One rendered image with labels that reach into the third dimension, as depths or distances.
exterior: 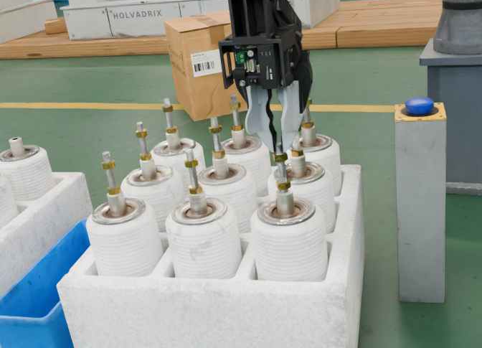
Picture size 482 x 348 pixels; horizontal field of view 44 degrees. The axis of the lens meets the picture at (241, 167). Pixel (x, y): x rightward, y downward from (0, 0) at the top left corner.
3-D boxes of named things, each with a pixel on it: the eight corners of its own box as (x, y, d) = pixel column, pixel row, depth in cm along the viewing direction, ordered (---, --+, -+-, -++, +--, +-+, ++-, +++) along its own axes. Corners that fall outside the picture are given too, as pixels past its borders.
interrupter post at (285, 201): (276, 218, 76) (273, 195, 74) (277, 209, 78) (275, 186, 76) (295, 217, 75) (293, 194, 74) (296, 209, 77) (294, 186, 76)
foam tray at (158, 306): (172, 247, 122) (156, 168, 115) (365, 251, 112) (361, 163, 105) (84, 387, 87) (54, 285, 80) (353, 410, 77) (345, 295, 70)
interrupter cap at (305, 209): (253, 229, 74) (252, 224, 73) (261, 201, 81) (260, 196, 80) (314, 227, 72) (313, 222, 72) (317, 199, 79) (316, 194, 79)
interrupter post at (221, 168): (220, 172, 91) (217, 153, 90) (233, 174, 90) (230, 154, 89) (211, 179, 90) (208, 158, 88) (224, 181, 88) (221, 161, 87)
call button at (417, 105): (404, 110, 89) (404, 97, 88) (432, 109, 88) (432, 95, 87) (405, 119, 85) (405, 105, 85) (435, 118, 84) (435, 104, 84)
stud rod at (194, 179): (202, 201, 79) (194, 148, 76) (200, 204, 78) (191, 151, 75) (196, 200, 79) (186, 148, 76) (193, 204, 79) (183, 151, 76)
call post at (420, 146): (398, 277, 103) (394, 106, 91) (441, 278, 101) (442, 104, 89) (399, 302, 96) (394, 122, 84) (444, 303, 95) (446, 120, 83)
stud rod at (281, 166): (289, 199, 75) (283, 144, 72) (282, 201, 75) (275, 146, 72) (287, 196, 76) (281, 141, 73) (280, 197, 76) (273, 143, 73)
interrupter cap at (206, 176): (216, 164, 95) (216, 160, 95) (256, 170, 91) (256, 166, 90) (187, 183, 89) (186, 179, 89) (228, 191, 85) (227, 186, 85)
